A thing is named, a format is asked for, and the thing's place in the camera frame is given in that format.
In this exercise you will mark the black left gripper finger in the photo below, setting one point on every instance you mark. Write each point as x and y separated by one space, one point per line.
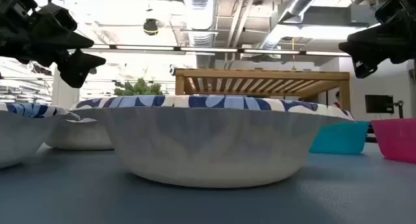
78 66
70 40

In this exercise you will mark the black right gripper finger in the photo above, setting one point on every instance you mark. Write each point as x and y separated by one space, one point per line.
370 53
367 35

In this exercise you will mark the blue patterned paper bowl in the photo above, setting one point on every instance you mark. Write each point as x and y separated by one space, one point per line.
22 133
211 146
81 136

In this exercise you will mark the teal plastic bowl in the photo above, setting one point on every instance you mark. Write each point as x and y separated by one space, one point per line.
339 138

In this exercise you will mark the pink plastic bowl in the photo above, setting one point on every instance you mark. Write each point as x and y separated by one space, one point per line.
396 139

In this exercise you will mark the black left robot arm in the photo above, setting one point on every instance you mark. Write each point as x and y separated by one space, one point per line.
13 0

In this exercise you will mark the slatted wooden shelf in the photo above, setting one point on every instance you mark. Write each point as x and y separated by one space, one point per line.
260 75

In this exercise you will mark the round pale green succulent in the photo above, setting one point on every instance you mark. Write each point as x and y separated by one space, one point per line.
143 89

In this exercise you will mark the long ceiling light strip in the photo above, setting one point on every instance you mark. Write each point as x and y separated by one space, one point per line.
211 49

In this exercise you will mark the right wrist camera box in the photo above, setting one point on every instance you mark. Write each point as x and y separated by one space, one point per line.
390 9

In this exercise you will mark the black wall monitor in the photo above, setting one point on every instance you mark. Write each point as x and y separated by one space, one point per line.
379 104

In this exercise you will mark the silver ceiling air duct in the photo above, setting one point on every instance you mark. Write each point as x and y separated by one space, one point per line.
292 9

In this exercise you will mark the black dome ceiling camera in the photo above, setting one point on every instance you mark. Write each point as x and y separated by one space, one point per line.
150 26

